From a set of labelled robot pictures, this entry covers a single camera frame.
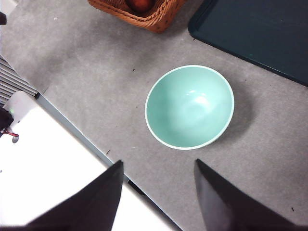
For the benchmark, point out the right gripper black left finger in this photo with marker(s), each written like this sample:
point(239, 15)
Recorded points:
point(91, 209)

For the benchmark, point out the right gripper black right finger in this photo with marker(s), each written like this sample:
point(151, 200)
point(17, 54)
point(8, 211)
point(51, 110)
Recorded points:
point(228, 211)

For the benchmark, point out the teal ribbed bowl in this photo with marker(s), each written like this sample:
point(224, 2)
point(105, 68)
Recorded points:
point(190, 108)

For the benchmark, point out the white cylindrical device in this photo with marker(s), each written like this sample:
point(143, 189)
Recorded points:
point(21, 103)

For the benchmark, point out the grey ribbed panel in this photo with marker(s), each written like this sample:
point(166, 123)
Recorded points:
point(12, 79)

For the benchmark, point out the black rectangular tray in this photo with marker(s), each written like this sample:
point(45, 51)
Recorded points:
point(252, 31)

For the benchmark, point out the brown wicker basket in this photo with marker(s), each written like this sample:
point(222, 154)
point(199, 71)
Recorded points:
point(154, 22)

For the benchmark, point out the red apple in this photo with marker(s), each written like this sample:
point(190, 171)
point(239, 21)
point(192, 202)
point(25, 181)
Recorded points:
point(140, 4)

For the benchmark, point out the black mount block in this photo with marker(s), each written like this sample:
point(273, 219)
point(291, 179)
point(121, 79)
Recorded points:
point(4, 120)

